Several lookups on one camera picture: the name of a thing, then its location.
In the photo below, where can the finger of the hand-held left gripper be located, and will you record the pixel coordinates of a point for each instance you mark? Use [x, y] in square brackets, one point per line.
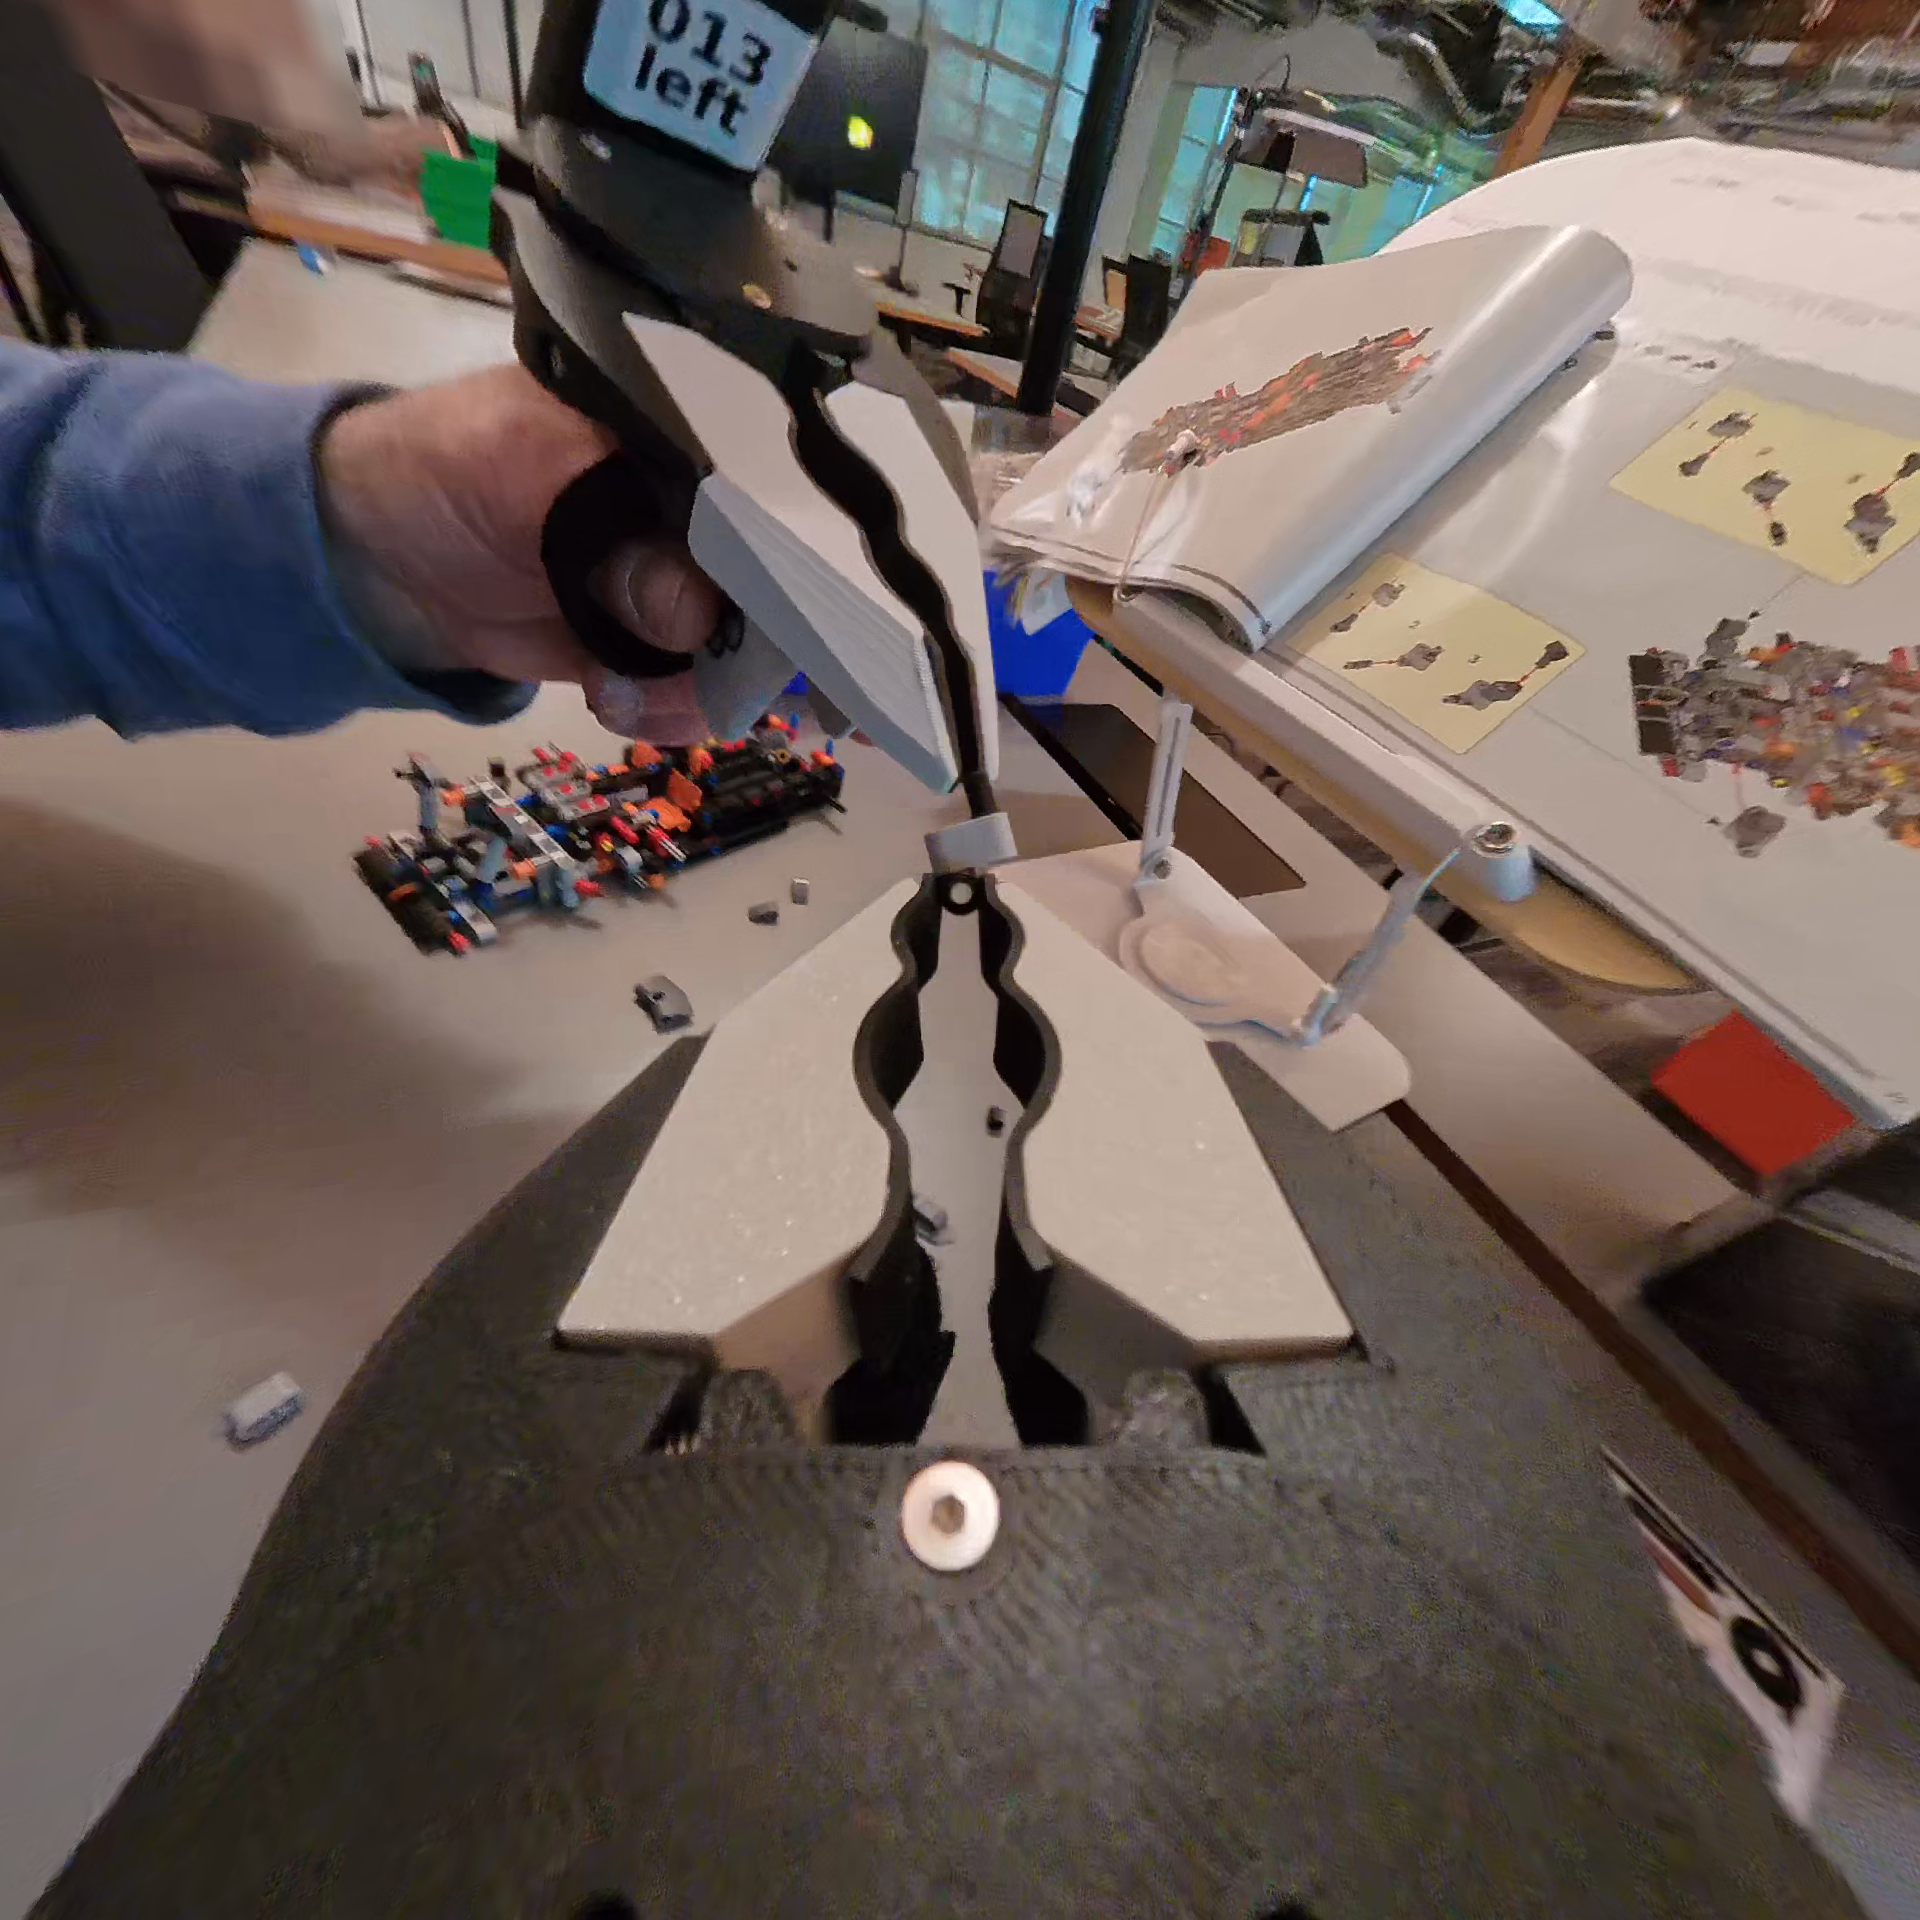
[922, 481]
[809, 569]

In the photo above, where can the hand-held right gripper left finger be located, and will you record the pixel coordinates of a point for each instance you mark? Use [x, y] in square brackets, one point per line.
[720, 1200]

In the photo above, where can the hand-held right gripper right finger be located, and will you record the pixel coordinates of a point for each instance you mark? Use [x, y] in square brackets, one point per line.
[1170, 1200]

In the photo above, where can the grey lego bush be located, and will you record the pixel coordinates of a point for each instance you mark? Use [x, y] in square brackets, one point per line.
[966, 843]

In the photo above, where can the person's left forearm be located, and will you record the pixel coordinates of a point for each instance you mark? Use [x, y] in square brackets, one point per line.
[149, 524]

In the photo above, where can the dark grey lego piece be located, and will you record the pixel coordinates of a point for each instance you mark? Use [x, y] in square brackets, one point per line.
[660, 1001]

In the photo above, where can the lego car chassis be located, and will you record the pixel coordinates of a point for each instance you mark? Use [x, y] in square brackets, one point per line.
[569, 839]

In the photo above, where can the light grey lego piece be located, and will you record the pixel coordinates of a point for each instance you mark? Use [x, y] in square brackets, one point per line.
[265, 1407]

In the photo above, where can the lego instruction booklet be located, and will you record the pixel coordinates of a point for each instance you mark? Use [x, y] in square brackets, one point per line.
[1499, 450]

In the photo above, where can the person's left hand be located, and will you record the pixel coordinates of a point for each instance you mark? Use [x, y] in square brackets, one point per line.
[434, 524]

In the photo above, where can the wooden background desk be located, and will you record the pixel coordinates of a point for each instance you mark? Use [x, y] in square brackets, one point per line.
[937, 323]

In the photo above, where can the blue plastic bin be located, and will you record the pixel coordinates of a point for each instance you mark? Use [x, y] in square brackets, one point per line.
[1042, 644]

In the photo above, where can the green plastic bin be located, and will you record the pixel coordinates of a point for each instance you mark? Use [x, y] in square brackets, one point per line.
[458, 194]

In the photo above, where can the white wooden book stand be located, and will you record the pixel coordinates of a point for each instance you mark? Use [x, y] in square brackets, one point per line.
[1348, 1072]

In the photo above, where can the black office chair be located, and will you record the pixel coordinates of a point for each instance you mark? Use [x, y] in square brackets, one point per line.
[1141, 307]
[1020, 253]

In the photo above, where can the black monitor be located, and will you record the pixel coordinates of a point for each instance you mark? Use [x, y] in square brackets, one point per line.
[868, 90]

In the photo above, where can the wooden workbench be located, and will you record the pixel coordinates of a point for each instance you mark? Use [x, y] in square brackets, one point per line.
[376, 240]

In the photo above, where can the black pillar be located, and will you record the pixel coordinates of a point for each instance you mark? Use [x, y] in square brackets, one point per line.
[1088, 211]

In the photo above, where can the black equipment stand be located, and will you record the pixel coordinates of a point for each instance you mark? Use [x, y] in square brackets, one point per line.
[1289, 148]

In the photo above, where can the red flat object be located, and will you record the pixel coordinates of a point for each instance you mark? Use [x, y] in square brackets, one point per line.
[1747, 1095]

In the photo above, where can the dark metal frame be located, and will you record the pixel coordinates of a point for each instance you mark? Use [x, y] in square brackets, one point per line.
[90, 165]

